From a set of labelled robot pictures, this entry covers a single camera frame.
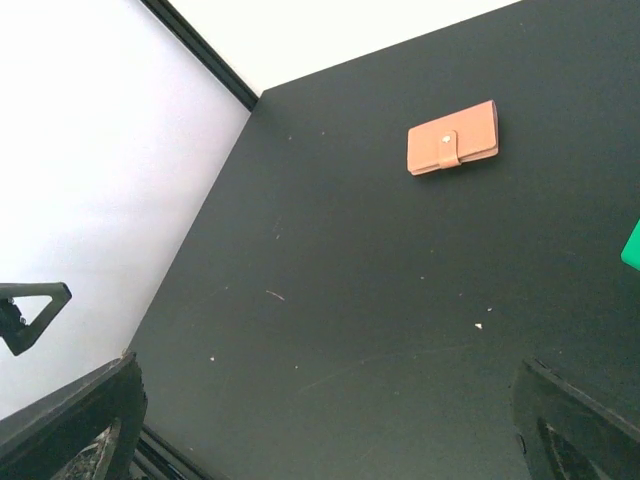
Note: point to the black corner frame post left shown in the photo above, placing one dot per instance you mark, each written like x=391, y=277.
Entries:
x=179, y=26

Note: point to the green bin with red card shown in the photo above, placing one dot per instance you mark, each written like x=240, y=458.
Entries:
x=630, y=254

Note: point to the pink leather card holder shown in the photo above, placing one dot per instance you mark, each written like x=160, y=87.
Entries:
x=447, y=142

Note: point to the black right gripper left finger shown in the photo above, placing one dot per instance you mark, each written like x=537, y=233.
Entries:
x=39, y=440

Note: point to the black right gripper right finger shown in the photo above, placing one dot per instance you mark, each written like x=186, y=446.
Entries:
x=567, y=430

